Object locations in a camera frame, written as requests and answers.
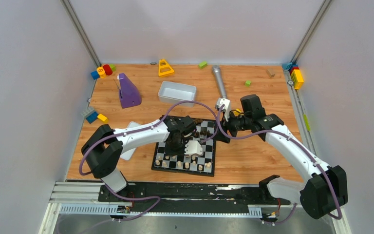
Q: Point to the blue block left edge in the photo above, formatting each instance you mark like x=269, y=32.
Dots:
x=90, y=118

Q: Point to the white box lid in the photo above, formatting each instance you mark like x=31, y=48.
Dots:
x=128, y=147

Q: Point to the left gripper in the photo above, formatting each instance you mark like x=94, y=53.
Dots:
x=177, y=142

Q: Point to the yellow triangular toy block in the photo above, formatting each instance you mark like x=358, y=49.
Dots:
x=164, y=69

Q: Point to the small yellow block left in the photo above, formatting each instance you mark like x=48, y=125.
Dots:
x=103, y=118

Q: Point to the brown wooden block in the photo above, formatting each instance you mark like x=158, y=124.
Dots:
x=270, y=72

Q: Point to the blue toy block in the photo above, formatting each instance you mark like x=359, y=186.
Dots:
x=95, y=75

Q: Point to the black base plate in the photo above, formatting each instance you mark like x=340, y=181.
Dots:
x=197, y=198

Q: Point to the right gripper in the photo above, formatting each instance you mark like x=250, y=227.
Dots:
x=226, y=126

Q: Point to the white rectangular box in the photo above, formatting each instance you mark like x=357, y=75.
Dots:
x=173, y=92

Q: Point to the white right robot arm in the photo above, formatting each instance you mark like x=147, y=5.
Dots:
x=323, y=190

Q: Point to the yellow curved block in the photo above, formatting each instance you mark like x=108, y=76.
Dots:
x=237, y=112

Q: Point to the yellow cylinder block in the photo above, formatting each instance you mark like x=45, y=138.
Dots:
x=101, y=72

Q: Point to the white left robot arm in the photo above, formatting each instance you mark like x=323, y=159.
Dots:
x=107, y=145

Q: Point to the black white chessboard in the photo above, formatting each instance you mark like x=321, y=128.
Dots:
x=194, y=165

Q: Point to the red cylinder block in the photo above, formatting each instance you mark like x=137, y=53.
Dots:
x=108, y=70

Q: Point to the stacked coloured blocks right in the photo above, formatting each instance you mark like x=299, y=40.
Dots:
x=295, y=74

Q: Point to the green block near wall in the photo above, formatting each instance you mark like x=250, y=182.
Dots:
x=202, y=64

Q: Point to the silver microphone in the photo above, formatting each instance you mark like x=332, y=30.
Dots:
x=216, y=70

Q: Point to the green block in corner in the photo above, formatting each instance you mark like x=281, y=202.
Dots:
x=113, y=68

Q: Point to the purple metronome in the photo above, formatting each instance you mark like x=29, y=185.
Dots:
x=128, y=93

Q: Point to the small green cube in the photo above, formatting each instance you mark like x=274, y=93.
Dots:
x=248, y=83

